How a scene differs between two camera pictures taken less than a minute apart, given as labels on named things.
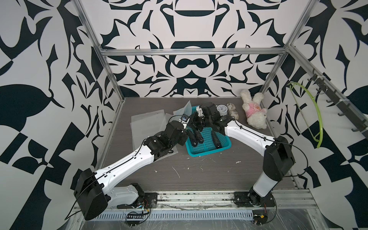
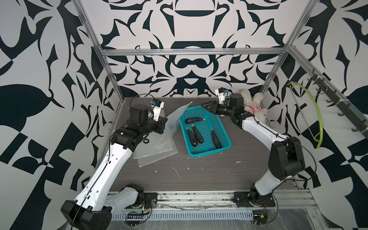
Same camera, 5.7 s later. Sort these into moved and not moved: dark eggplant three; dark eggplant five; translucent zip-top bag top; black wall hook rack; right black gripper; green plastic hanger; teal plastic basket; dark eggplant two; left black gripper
Moved: left black gripper; translucent zip-top bag top; right black gripper
Not moved: green plastic hanger; dark eggplant two; dark eggplant five; black wall hook rack; dark eggplant three; teal plastic basket
